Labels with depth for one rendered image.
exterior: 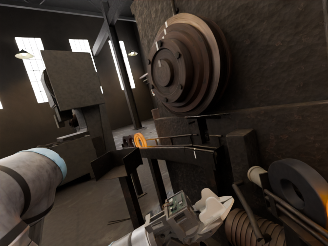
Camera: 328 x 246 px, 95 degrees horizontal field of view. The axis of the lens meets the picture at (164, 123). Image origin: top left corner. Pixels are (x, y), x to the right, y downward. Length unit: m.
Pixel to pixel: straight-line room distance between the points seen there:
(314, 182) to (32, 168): 0.56
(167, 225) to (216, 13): 0.82
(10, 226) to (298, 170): 0.52
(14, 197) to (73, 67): 3.08
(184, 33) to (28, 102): 10.31
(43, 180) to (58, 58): 3.03
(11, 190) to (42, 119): 10.25
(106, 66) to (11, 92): 5.15
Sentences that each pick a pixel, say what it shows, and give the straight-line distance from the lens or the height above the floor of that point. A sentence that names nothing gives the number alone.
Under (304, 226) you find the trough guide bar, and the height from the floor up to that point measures 0.67.
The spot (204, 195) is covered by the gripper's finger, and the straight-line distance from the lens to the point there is 0.43.
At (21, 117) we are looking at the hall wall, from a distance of 10.69.
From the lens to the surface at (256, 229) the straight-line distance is 0.61.
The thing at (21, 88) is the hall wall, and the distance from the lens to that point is 10.88.
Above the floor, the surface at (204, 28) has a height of 1.22.
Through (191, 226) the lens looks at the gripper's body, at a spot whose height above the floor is 0.70.
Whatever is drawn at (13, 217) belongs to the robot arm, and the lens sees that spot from 0.36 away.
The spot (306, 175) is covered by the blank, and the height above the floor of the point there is 0.77.
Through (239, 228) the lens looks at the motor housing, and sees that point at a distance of 0.67.
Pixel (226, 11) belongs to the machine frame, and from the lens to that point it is 0.82.
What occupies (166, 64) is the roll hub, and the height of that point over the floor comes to 1.14.
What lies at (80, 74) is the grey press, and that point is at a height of 1.86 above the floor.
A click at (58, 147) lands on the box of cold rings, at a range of 2.91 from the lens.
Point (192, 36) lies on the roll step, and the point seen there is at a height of 1.21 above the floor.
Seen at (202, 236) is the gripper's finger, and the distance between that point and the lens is 0.41.
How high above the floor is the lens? 0.99
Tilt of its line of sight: 8 degrees down
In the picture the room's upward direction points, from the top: 14 degrees counter-clockwise
